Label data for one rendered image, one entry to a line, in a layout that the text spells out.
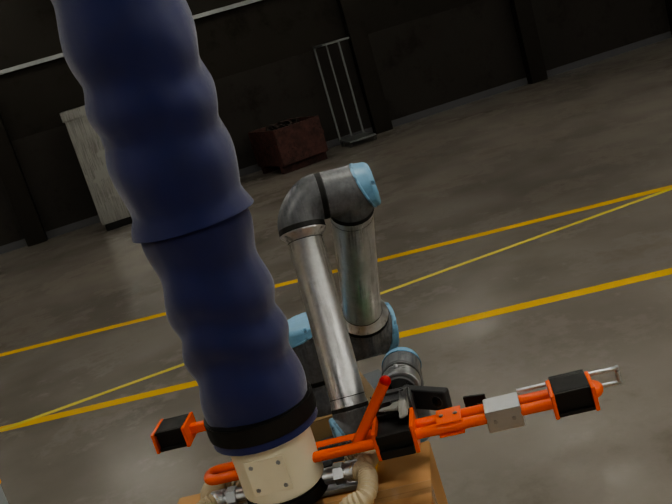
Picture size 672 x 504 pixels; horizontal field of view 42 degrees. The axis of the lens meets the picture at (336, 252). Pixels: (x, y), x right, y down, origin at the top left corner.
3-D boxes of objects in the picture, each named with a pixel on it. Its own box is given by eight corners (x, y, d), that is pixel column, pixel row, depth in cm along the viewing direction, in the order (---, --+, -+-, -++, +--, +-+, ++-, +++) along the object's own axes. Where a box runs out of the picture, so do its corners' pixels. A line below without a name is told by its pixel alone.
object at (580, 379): (556, 420, 165) (550, 397, 164) (550, 403, 172) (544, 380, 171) (600, 410, 164) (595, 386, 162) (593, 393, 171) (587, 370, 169)
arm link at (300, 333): (286, 369, 268) (273, 317, 263) (339, 355, 270) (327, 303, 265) (292, 389, 254) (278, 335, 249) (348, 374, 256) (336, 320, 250)
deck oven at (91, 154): (188, 195, 1395) (152, 85, 1351) (195, 203, 1292) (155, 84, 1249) (103, 222, 1369) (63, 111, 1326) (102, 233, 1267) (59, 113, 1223)
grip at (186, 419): (157, 454, 204) (150, 435, 203) (167, 436, 213) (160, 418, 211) (190, 446, 203) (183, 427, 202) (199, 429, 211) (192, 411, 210)
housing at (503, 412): (489, 434, 168) (484, 414, 167) (487, 418, 174) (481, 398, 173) (525, 426, 167) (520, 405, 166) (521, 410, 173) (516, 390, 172)
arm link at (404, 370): (425, 395, 197) (414, 357, 195) (425, 405, 193) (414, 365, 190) (387, 404, 199) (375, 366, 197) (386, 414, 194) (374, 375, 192)
